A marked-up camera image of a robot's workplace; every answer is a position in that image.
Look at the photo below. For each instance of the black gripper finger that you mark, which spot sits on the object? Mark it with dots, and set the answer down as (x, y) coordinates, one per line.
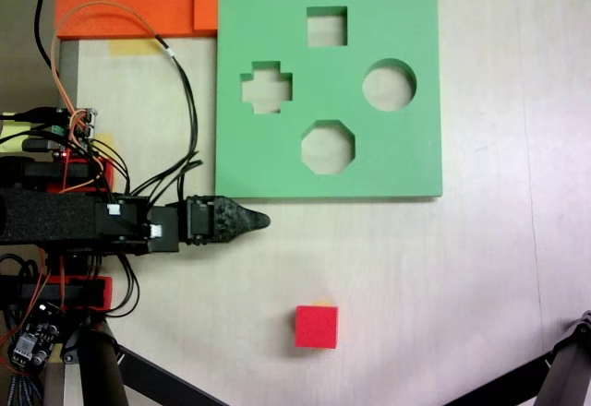
(235, 221)

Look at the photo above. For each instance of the red square block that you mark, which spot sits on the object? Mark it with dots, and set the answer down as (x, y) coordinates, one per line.
(316, 327)

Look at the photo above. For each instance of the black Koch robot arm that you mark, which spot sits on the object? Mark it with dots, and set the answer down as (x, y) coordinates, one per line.
(46, 221)

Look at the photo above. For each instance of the large orange foam block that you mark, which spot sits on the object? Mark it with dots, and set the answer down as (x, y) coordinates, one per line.
(124, 0)

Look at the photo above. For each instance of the red and black table clamp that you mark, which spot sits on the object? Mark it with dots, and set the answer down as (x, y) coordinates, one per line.
(108, 175)
(106, 293)

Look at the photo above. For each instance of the small yellow tape marker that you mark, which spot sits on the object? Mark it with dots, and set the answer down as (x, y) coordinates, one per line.
(321, 303)

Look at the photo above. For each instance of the yellow tape strip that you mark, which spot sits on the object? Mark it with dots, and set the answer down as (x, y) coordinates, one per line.
(134, 47)
(107, 140)

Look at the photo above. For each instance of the thin black tripod brace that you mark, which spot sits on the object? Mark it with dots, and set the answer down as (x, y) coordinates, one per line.
(171, 378)
(498, 383)

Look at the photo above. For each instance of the black tripod leg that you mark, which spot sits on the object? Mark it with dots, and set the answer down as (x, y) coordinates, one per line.
(99, 369)
(568, 360)

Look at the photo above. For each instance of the green shape sorter board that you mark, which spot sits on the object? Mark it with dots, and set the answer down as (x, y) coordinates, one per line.
(406, 157)

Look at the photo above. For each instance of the small black circuit board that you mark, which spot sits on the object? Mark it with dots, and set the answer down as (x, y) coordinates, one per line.
(34, 337)

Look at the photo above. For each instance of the yellow paper note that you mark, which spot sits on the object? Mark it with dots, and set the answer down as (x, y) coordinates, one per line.
(9, 140)

